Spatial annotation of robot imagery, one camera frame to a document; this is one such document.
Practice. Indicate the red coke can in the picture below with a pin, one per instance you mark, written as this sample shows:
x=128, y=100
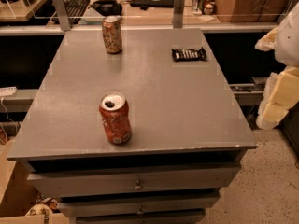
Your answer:
x=114, y=111

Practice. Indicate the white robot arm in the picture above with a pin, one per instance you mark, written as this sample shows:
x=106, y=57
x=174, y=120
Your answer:
x=281, y=92

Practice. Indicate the tan patterned soda can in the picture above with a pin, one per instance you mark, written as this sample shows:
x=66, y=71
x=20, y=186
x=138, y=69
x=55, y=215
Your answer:
x=111, y=31

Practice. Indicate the grey drawer cabinet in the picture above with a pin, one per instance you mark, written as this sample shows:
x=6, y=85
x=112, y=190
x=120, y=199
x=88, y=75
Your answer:
x=180, y=112

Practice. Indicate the black candy bar wrapper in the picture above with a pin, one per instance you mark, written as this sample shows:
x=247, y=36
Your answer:
x=185, y=55

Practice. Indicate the black laptop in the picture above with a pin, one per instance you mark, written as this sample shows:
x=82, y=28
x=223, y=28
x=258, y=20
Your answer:
x=152, y=3

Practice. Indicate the black headset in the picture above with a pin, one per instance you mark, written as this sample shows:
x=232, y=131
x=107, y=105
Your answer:
x=107, y=7

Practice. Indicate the bottles on desk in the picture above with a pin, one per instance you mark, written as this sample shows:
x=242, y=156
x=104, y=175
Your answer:
x=203, y=7

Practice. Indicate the bottom grey drawer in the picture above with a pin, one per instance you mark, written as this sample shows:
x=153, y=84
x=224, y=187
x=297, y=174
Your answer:
x=170, y=217

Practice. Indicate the grey drawer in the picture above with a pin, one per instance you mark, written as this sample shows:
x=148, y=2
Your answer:
x=131, y=180
x=170, y=217
x=144, y=203

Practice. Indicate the black keyboard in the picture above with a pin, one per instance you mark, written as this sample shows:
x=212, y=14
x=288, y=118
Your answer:
x=74, y=9

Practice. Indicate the top grey drawer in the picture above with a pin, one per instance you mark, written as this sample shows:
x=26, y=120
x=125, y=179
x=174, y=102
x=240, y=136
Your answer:
x=131, y=180

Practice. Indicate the middle grey drawer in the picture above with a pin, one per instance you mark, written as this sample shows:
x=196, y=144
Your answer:
x=144, y=203

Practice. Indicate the white power strip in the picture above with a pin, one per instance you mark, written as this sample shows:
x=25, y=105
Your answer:
x=7, y=91

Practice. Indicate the right metal bracket post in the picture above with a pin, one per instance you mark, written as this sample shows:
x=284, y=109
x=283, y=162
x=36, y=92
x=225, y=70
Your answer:
x=178, y=13

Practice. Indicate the metal bracket post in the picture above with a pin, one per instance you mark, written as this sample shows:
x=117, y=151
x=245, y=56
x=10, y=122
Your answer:
x=178, y=13
x=62, y=15

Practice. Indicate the left metal bracket post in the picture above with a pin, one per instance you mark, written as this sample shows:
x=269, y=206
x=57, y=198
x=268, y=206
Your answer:
x=62, y=15

